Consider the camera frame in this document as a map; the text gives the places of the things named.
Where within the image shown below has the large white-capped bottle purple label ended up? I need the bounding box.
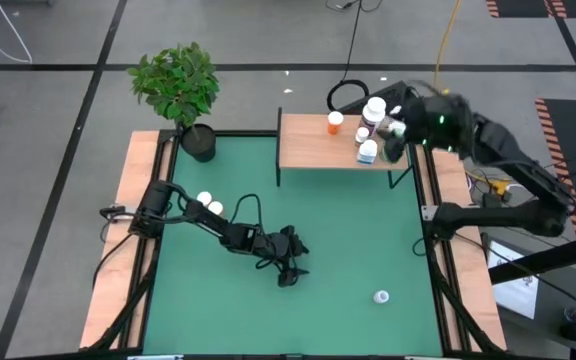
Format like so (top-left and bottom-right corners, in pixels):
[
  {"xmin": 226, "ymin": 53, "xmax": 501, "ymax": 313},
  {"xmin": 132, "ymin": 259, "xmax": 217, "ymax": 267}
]
[{"xmin": 359, "ymin": 96, "xmax": 388, "ymax": 136}]

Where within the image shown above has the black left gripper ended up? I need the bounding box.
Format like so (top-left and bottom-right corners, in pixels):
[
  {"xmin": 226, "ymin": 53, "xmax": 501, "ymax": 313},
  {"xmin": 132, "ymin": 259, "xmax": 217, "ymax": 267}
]
[{"xmin": 267, "ymin": 224, "xmax": 312, "ymax": 289}]

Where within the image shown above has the wooden shelf with black legs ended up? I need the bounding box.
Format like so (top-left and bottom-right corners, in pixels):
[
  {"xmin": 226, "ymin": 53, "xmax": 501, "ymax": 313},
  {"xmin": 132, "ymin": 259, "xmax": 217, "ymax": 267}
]
[{"xmin": 276, "ymin": 106, "xmax": 412, "ymax": 189}]

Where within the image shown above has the white floor cable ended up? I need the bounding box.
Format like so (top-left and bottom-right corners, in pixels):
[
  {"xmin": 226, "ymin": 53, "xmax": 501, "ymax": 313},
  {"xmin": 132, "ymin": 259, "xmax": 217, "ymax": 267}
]
[{"xmin": 0, "ymin": 0, "xmax": 34, "ymax": 65}]

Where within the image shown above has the yellow power plug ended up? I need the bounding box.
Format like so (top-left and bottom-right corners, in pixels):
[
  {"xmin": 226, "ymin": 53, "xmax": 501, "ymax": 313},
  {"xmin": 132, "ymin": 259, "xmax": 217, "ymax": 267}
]
[{"xmin": 487, "ymin": 177, "xmax": 512, "ymax": 197}]

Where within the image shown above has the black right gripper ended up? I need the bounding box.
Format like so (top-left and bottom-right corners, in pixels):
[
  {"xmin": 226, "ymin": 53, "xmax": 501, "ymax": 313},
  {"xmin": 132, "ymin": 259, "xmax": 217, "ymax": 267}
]
[{"xmin": 381, "ymin": 98, "xmax": 437, "ymax": 163}]

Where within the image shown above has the white paper sheet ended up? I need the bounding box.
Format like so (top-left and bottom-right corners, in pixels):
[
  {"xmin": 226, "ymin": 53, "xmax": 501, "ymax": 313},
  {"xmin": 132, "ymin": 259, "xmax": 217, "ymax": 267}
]
[{"xmin": 487, "ymin": 240, "xmax": 540, "ymax": 320}]

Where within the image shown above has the white medicine bottle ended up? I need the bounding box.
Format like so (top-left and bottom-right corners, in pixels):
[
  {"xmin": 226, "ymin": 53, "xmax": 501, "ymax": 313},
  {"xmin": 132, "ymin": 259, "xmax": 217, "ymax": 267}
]
[{"xmin": 356, "ymin": 139, "xmax": 379, "ymax": 166}]

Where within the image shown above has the orange amber pill vial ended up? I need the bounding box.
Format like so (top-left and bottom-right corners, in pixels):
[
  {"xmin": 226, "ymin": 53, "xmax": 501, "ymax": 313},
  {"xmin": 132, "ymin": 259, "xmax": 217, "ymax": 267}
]
[{"xmin": 326, "ymin": 110, "xmax": 345, "ymax": 136}]

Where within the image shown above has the wooden side board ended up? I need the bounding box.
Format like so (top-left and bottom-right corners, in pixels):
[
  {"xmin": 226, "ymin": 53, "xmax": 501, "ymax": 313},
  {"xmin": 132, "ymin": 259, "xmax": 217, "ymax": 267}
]
[
  {"xmin": 78, "ymin": 130, "xmax": 174, "ymax": 350},
  {"xmin": 415, "ymin": 130, "xmax": 508, "ymax": 351}
]

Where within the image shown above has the black coiled floor cable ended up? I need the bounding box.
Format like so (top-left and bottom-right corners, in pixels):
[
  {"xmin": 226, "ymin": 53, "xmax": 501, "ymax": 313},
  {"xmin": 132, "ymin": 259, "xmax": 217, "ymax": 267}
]
[{"xmin": 325, "ymin": 0, "xmax": 384, "ymax": 114}]

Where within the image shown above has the black keyboard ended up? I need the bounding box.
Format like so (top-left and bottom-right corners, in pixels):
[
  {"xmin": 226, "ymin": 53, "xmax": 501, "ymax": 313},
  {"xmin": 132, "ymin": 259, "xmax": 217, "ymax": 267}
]
[{"xmin": 337, "ymin": 80, "xmax": 419, "ymax": 115}]

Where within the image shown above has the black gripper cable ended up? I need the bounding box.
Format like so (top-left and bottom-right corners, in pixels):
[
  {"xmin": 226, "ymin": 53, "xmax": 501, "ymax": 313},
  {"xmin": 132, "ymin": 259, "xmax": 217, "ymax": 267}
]
[{"xmin": 230, "ymin": 192, "xmax": 265, "ymax": 229}]

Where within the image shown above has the green leafy plant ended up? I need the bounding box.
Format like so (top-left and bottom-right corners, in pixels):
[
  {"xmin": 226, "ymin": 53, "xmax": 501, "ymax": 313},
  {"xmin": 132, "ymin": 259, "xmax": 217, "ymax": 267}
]
[{"xmin": 127, "ymin": 41, "xmax": 221, "ymax": 129}]

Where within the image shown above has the yellow cable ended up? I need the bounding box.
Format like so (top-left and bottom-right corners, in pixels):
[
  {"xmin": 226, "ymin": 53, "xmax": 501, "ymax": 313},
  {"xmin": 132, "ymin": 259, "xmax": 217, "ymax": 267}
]
[{"xmin": 431, "ymin": 0, "xmax": 464, "ymax": 94}]

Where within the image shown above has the black plant pot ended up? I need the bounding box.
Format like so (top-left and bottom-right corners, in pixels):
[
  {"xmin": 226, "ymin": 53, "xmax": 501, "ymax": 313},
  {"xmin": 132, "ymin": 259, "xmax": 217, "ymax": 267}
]
[{"xmin": 180, "ymin": 123, "xmax": 218, "ymax": 164}]

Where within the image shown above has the black beam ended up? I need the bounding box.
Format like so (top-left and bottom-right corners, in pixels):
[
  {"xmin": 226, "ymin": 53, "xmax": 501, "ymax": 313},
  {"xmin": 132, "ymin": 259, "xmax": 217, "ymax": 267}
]
[{"xmin": 487, "ymin": 230, "xmax": 576, "ymax": 285}]

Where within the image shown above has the black table frame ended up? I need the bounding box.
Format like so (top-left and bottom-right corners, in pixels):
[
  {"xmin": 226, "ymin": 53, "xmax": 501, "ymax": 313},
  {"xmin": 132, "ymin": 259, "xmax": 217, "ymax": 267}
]
[{"xmin": 80, "ymin": 128, "xmax": 507, "ymax": 360}]

